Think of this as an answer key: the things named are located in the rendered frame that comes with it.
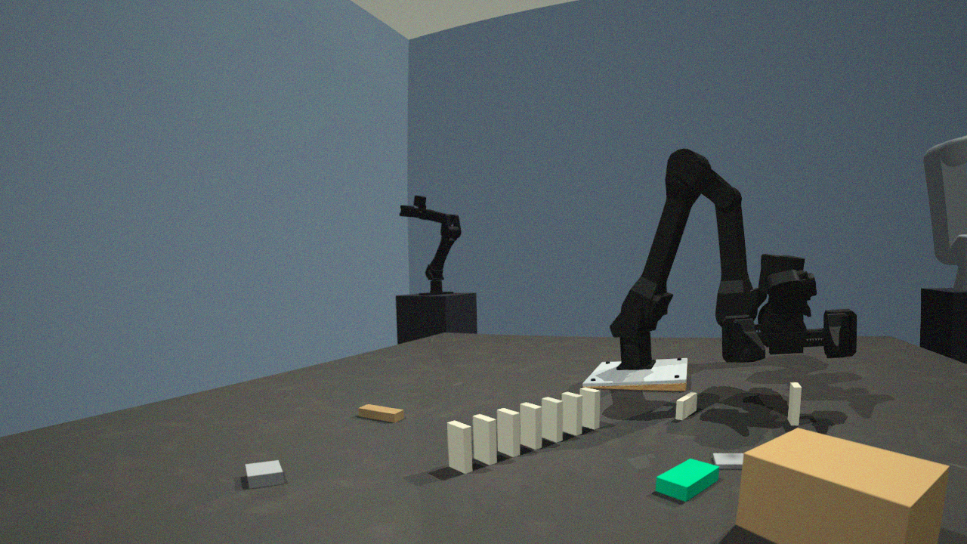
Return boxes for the green rectangular block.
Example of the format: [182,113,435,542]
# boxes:
[656,459,719,502]

